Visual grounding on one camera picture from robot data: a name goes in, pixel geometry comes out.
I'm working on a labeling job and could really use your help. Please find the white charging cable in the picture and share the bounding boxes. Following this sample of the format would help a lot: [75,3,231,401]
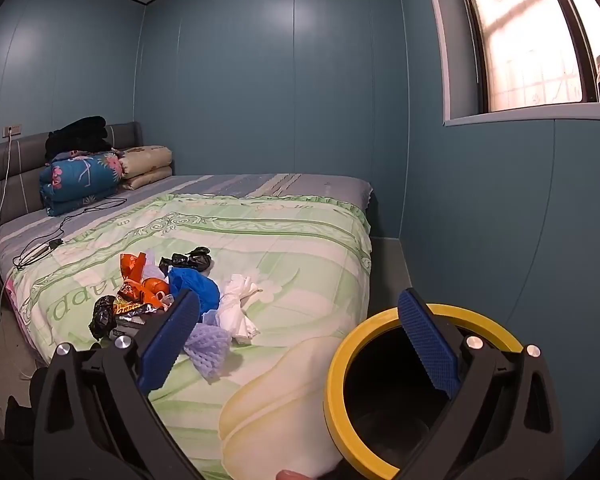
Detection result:
[0,130,21,226]

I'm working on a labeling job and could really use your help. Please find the window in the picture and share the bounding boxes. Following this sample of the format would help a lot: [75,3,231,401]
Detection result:
[422,0,600,127]

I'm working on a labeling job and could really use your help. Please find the black plastic bag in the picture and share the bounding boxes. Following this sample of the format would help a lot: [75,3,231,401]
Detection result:
[89,295,118,341]

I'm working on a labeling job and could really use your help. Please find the orange plastic wrapper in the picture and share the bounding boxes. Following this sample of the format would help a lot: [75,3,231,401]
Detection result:
[120,252,151,286]

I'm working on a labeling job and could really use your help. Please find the black charger cable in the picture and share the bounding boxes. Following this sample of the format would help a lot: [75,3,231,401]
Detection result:
[12,197,128,270]

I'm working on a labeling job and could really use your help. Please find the black clothing pile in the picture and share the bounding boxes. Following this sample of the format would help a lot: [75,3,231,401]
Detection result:
[45,116,115,163]

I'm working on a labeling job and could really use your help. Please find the grey striped bed sheet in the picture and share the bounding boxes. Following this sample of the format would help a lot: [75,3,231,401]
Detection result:
[0,174,376,281]

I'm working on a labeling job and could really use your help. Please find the blue floral folded quilt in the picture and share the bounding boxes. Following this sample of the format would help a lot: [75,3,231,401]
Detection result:
[39,152,126,217]

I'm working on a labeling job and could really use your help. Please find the black wrapper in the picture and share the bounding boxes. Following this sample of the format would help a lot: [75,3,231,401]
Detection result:
[158,246,213,276]

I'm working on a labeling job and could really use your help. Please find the brown snack bar wrapper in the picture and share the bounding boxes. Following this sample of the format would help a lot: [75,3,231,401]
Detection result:
[114,300,156,318]

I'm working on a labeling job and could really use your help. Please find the yellow rimmed black bin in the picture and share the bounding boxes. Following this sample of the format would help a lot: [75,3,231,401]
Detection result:
[327,304,526,478]

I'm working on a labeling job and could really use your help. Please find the grey bed headboard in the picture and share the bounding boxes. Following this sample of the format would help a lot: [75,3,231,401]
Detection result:
[0,121,176,233]

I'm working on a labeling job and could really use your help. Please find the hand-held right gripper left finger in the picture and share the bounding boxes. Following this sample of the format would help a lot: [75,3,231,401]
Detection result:
[32,289,203,480]

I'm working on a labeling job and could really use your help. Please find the blue plastic bag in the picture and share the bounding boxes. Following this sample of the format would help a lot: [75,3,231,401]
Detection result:
[169,266,221,313]

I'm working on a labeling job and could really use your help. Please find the beige folded quilt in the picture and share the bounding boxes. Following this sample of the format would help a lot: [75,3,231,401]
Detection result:
[117,145,173,191]

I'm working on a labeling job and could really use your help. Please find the purple foam fruit net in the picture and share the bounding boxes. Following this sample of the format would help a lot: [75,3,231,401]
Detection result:
[182,322,231,381]

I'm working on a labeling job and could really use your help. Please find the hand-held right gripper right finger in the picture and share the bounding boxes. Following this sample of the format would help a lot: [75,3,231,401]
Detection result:
[397,287,566,480]

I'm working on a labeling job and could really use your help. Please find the green floral blanket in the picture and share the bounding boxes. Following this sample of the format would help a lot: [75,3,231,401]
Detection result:
[5,194,373,480]

